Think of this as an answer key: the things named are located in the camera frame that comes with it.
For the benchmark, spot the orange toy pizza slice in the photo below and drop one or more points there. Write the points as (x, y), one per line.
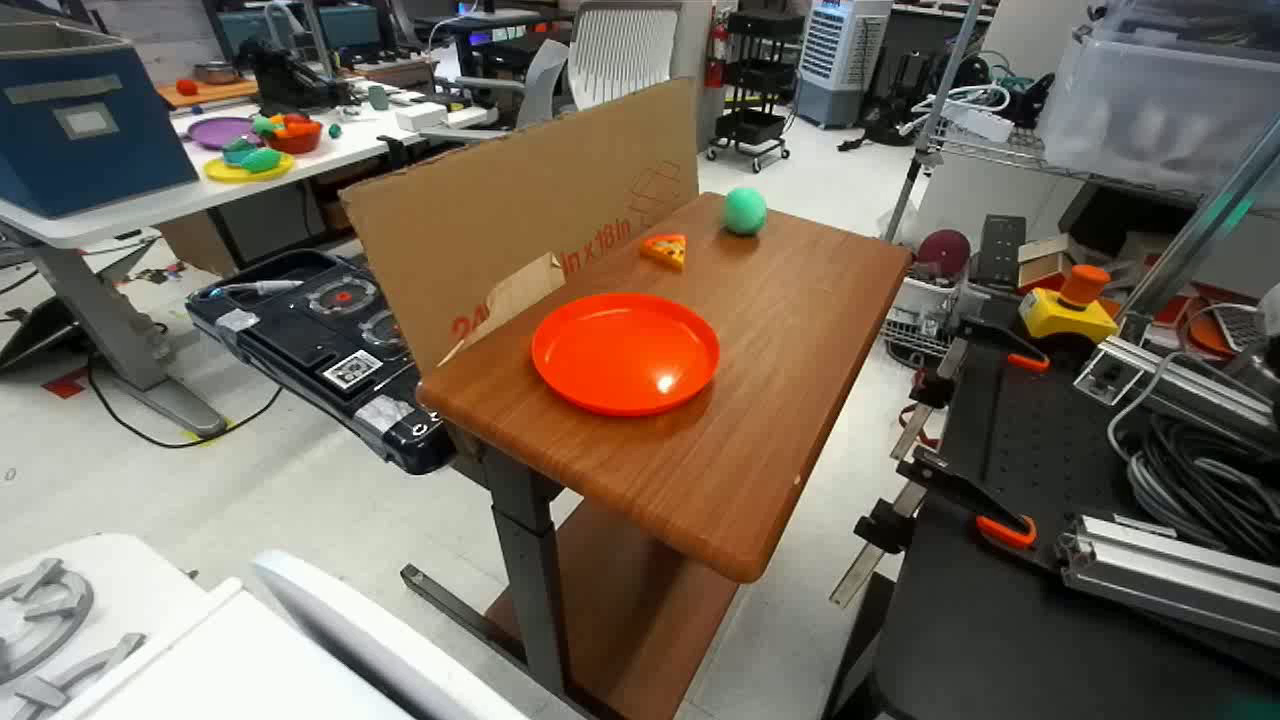
(670, 251)

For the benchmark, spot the orange plastic plate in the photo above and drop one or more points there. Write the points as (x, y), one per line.
(627, 354)

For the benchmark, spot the yellow plate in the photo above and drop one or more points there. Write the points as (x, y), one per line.
(235, 174)

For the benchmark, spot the purple plate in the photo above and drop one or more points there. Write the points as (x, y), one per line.
(221, 135)

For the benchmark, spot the wooden side table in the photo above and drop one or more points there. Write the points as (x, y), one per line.
(644, 438)

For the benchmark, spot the green ball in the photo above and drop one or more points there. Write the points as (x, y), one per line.
(744, 212)

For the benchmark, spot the brown cardboard sheet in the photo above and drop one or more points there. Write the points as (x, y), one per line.
(443, 234)

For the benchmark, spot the white office chair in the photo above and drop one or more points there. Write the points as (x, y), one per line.
(517, 71)

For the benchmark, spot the black orange clamp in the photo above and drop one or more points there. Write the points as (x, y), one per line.
(988, 513)

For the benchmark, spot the red toy bowl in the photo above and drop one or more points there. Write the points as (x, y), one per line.
(294, 135)

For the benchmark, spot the white desk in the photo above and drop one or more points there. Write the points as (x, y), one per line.
(113, 327)

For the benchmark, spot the blue storage box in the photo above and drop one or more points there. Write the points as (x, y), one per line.
(81, 123)

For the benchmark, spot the clear plastic bin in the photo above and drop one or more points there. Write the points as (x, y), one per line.
(1158, 112)

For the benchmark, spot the black wire cart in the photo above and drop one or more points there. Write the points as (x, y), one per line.
(757, 76)

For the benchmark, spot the aluminium extrusion rail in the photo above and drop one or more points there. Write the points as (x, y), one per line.
(1174, 576)

